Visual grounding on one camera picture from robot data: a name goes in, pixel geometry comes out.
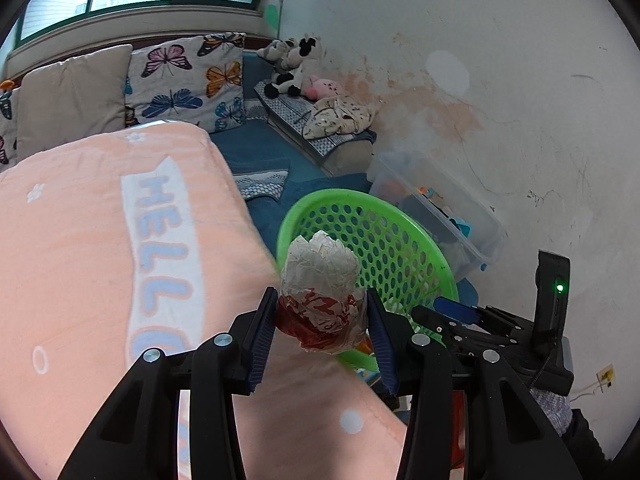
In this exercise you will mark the beige cushion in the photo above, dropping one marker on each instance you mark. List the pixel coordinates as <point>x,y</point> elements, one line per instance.
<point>67,101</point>

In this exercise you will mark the grey plush toy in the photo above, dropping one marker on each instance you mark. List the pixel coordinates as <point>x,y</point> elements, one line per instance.
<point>272,53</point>

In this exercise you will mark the checkered blue white mat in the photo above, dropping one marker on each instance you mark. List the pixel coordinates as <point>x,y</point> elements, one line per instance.
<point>293,114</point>

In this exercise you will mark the green perforated plastic basket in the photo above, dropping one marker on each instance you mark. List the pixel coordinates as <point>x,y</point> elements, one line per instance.
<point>397,257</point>

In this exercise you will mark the right hand in grey glove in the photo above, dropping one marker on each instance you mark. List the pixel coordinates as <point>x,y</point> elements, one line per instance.
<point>556,408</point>

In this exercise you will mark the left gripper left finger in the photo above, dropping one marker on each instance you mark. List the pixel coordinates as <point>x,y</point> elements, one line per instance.
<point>134,435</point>

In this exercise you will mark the red white paper wrapper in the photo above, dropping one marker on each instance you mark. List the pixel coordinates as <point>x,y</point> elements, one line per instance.
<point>320,303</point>

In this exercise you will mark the left butterfly cushion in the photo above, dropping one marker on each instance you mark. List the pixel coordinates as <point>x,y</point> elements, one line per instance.
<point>8,124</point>

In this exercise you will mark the butterfly cushion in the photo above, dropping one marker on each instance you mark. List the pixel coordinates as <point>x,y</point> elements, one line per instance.
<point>198,80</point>
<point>8,124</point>

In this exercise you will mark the clear plastic storage bin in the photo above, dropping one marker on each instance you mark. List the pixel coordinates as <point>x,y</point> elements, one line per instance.
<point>467,233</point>

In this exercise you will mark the pink plush toy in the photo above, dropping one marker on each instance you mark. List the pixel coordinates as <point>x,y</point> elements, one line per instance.
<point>322,88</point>

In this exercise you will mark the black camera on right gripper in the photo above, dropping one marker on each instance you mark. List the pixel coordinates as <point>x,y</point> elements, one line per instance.
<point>552,280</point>

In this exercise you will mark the right butterfly cushion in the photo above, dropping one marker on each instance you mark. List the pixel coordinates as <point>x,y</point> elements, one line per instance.
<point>198,80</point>

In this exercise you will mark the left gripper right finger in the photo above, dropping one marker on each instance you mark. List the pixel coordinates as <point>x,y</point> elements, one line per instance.
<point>469,412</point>

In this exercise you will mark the peach Hello blanket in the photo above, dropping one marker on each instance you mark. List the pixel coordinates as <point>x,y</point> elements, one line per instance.
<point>140,238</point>

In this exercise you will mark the black white cow plush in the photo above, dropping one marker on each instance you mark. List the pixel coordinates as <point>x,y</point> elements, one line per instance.
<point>293,71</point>

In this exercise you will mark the cream patterned cloth bundle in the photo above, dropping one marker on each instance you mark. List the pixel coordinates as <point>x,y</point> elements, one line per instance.
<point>338,116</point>

